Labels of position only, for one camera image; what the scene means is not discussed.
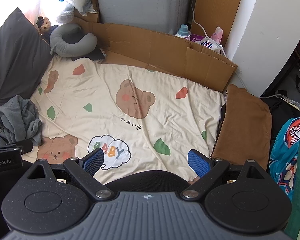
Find grey neck pillow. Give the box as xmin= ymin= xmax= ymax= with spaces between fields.
xmin=49 ymin=23 xmax=98 ymax=58

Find white cable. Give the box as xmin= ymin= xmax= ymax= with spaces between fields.
xmin=191 ymin=1 xmax=227 ymax=55

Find upright cardboard box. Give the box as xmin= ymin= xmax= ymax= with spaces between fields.
xmin=191 ymin=0 xmax=247 ymax=47

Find dark grey pillow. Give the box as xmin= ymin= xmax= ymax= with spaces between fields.
xmin=0 ymin=7 xmax=53 ymax=133

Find black cloth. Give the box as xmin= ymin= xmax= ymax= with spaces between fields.
xmin=71 ymin=47 xmax=107 ymax=62

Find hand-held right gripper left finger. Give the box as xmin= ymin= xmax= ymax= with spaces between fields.
xmin=27 ymin=148 xmax=115 ymax=202

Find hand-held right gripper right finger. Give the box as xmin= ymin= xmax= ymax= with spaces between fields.
xmin=180 ymin=149 xmax=268 ymax=202

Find light blue denim pants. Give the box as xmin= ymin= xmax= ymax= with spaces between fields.
xmin=0 ymin=95 xmax=42 ymax=147

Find pink bottle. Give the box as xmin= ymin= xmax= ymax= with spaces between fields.
xmin=211 ymin=26 xmax=224 ymax=44

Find purple white detergent pouch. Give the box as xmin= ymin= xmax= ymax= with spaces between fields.
xmin=186 ymin=34 xmax=223 ymax=53

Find grey plastic-wrapped panel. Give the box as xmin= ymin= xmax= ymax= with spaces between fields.
xmin=94 ymin=0 xmax=194 ymax=34

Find black clothing pile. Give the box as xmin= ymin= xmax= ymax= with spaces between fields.
xmin=261 ymin=96 xmax=300 ymax=140

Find blue cap detergent bottle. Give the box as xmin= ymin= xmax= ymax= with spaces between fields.
xmin=174 ymin=24 xmax=190 ymax=39

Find teal cartoon print cloth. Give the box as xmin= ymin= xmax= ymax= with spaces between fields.
xmin=269 ymin=116 xmax=300 ymax=195

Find folded cardboard sheet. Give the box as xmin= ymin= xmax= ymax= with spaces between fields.
xmin=72 ymin=15 xmax=238 ymax=93

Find cream bear print blanket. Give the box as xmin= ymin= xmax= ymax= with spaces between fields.
xmin=21 ymin=54 xmax=227 ymax=183

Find brown folded cloth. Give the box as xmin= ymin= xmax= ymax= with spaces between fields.
xmin=211 ymin=84 xmax=273 ymax=170

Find brown teddy bear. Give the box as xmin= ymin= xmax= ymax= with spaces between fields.
xmin=36 ymin=16 xmax=59 ymax=40

